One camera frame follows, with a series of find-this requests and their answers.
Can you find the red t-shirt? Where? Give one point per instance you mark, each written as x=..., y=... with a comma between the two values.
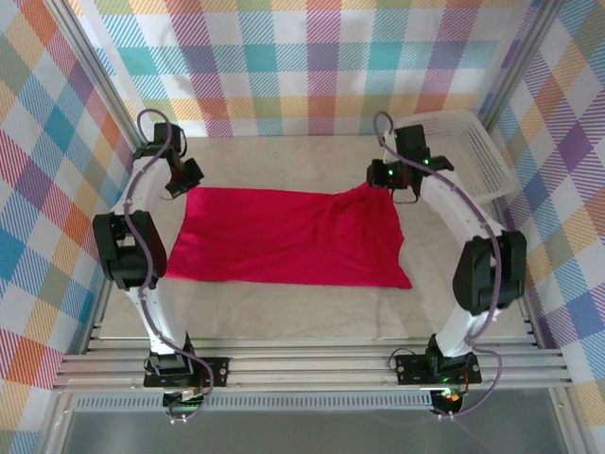
x=283, y=236

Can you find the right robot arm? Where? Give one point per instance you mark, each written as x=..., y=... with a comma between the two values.
x=487, y=274

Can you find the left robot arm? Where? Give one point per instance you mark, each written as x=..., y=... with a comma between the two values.
x=130, y=255

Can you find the white plastic mesh basket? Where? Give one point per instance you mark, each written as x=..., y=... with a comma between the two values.
x=482, y=156

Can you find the aluminium frame post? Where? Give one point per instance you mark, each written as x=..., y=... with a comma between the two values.
x=97, y=75
x=516, y=66

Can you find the aluminium table side rail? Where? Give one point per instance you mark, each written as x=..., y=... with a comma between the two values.
x=97, y=321
x=529, y=321

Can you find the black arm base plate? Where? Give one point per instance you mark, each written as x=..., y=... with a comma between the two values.
x=217, y=371
x=409, y=369

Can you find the aluminium mounting rail beam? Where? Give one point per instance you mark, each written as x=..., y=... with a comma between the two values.
x=307, y=364

